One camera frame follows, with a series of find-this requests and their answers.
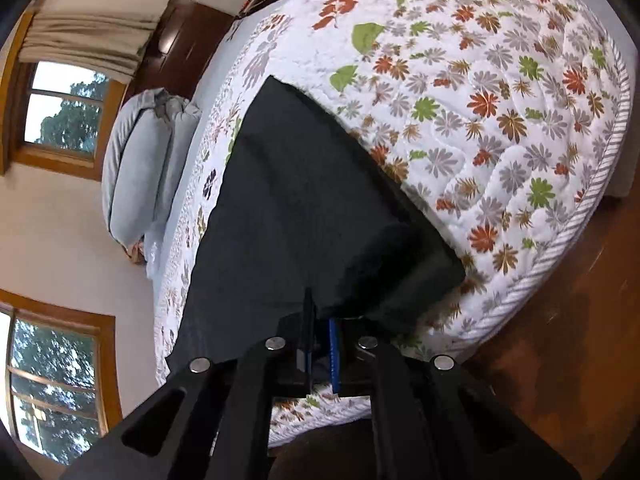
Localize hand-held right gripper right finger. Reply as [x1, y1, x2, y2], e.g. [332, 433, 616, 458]
[327, 317, 586, 480]

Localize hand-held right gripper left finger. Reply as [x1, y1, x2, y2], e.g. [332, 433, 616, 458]
[60, 287, 317, 480]

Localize black pants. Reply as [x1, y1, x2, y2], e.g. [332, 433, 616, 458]
[165, 75, 468, 397]

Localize brown patterned cloth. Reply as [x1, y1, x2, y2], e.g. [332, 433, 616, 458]
[124, 239, 152, 267]

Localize light blue pillows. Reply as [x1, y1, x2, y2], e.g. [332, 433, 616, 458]
[101, 87, 203, 252]

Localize grey bed sheet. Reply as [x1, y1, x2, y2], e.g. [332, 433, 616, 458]
[144, 10, 281, 281]

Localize floral quilted bedspread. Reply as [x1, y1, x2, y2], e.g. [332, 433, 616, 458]
[152, 0, 632, 450]

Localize dark wooden headboard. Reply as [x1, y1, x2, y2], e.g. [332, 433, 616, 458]
[131, 0, 237, 107]

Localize beige curtain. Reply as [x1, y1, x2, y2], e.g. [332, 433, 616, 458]
[19, 0, 162, 77]

